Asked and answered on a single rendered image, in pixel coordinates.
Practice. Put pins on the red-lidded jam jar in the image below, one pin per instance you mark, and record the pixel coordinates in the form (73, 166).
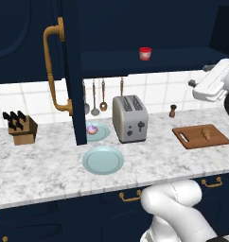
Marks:
(145, 54)

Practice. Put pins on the brass cabinet knob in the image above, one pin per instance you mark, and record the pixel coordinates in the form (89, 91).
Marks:
(5, 239)

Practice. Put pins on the hanging metal ladle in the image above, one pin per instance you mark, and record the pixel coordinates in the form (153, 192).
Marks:
(94, 108)

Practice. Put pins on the pink frosted cupcake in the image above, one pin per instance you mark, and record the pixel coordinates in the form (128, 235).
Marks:
(92, 129)

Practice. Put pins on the brown pepper mill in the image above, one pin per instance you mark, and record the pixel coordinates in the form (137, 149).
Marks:
(172, 112)

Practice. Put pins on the hanging wooden spoon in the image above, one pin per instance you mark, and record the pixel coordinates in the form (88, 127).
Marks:
(103, 104)

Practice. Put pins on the wooden cutting board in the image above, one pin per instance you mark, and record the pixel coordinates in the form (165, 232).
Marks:
(195, 140)

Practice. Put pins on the navy base cabinet run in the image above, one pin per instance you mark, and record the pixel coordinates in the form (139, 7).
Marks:
(72, 220)

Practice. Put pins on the closed navy cabinet door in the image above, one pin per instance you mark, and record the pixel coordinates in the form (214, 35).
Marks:
(21, 38)

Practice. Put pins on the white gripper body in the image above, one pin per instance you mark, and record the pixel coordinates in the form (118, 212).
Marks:
(214, 82)

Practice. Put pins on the navy wall cabinet with shelf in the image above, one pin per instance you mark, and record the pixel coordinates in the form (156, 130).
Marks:
(170, 25)

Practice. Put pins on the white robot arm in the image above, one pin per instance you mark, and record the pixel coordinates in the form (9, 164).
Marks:
(170, 204)

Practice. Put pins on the open navy cabinet door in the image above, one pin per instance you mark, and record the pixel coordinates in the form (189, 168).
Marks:
(225, 28)
(73, 78)

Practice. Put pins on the hanging metal spatula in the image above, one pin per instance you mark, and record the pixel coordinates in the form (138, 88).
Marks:
(86, 105)

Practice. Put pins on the wooden knife block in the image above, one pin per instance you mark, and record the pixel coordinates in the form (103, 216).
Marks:
(23, 130)

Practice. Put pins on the brown croissant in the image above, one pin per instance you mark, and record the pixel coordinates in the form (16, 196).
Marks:
(206, 133)

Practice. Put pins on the silver toaster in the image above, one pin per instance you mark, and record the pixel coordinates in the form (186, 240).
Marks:
(130, 121)

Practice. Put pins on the pale blue plate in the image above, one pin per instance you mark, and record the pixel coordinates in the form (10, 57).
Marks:
(103, 160)
(102, 130)

